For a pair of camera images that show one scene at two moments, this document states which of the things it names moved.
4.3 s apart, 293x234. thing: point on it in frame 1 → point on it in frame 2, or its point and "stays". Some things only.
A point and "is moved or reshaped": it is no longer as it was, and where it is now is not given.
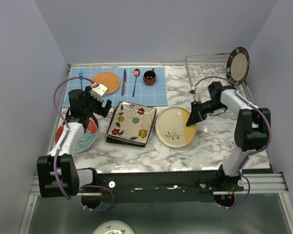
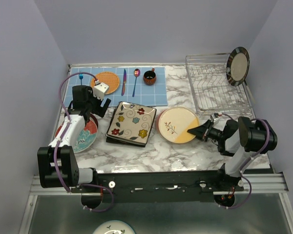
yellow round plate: x=171 y=128 is moved or reshaped
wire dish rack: x=203 y=69 stays
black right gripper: x=195 y=117 → x=202 y=131
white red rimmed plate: x=90 y=134 stays
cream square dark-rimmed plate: x=132 y=122 stays
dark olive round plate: x=237 y=65 stays
